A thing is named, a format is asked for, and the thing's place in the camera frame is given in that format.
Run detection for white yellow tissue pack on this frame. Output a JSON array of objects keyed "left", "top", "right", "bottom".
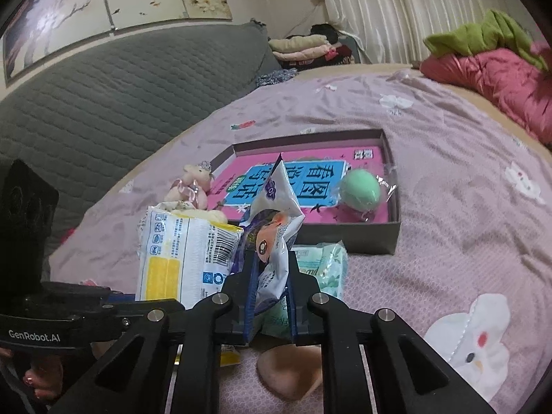
[{"left": 136, "top": 207, "right": 243, "bottom": 309}]

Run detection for orange makeup sponge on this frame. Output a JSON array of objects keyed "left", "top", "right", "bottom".
[{"left": 256, "top": 344, "right": 323, "bottom": 401}]

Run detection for green tissue pack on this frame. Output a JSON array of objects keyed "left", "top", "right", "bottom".
[{"left": 254, "top": 242, "right": 348, "bottom": 340}]

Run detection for beige mouse plush pink dress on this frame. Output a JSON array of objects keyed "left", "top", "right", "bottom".
[{"left": 164, "top": 162, "right": 213, "bottom": 210}]

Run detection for purple cartoon snack bag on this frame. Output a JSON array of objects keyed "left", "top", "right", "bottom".
[{"left": 230, "top": 158, "right": 305, "bottom": 316}]

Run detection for green sponge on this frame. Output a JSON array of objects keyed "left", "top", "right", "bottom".
[{"left": 337, "top": 168, "right": 397, "bottom": 223}]

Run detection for person's left hand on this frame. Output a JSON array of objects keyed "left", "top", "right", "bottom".
[{"left": 1, "top": 348, "right": 63, "bottom": 404}]

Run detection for pink patterned bedsheet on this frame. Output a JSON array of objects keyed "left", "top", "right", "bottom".
[{"left": 49, "top": 70, "right": 551, "bottom": 413}]

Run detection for shallow dark cardboard box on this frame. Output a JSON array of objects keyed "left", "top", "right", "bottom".
[{"left": 209, "top": 129, "right": 401, "bottom": 255}]

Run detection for pink blue book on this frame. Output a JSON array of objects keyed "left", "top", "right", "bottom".
[{"left": 208, "top": 146, "right": 390, "bottom": 223}]

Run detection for grey quilted headboard cover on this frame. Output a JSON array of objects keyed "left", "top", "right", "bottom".
[{"left": 1, "top": 21, "right": 279, "bottom": 250}]

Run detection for blue patterned cloth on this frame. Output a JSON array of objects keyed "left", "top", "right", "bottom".
[{"left": 255, "top": 68, "right": 298, "bottom": 88}]

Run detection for stack of folded clothes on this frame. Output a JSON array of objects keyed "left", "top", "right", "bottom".
[{"left": 268, "top": 23, "right": 361, "bottom": 71}]

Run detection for red pink comforter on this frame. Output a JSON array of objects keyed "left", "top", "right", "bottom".
[{"left": 419, "top": 49, "right": 551, "bottom": 147}]

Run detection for white striped curtain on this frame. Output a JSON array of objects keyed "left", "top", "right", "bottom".
[{"left": 325, "top": 0, "right": 507, "bottom": 63}]

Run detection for green garment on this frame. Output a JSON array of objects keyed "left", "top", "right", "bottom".
[{"left": 424, "top": 9, "right": 550, "bottom": 71}]

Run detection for wall painting panels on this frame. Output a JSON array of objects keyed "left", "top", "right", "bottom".
[{"left": 2, "top": 0, "right": 232, "bottom": 81}]

